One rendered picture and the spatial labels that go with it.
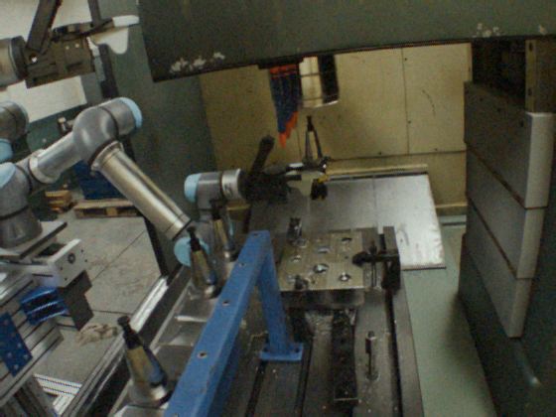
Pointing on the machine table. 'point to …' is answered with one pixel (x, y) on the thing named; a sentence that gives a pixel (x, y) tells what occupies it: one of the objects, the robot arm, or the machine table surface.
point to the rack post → (288, 352)
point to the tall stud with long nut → (371, 353)
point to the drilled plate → (346, 293)
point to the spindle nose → (316, 82)
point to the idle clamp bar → (344, 362)
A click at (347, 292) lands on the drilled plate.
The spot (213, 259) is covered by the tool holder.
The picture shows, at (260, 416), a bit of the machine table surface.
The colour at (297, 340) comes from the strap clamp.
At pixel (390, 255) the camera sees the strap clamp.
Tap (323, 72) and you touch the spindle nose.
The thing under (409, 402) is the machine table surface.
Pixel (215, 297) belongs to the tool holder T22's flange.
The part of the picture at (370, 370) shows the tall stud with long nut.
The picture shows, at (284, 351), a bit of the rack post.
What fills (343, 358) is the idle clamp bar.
